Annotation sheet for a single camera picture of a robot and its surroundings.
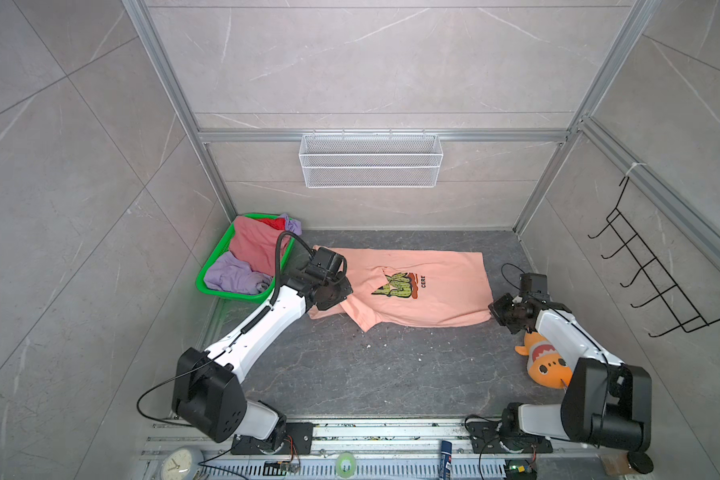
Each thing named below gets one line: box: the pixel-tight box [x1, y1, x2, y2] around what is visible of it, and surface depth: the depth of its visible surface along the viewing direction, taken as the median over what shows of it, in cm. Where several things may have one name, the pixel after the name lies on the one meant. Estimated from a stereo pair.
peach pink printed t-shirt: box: [307, 245, 493, 332], surface depth 106 cm
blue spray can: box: [441, 440, 453, 480], surface depth 71 cm
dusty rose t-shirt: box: [230, 216, 288, 276], surface depth 107 cm
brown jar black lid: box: [598, 451, 654, 475], surface depth 65 cm
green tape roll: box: [336, 452, 356, 478], surface depth 71 cm
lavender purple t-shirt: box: [204, 214, 302, 295], surface depth 100 cm
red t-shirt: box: [256, 218, 286, 231], surface depth 108 cm
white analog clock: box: [160, 445, 204, 480], surface depth 68 cm
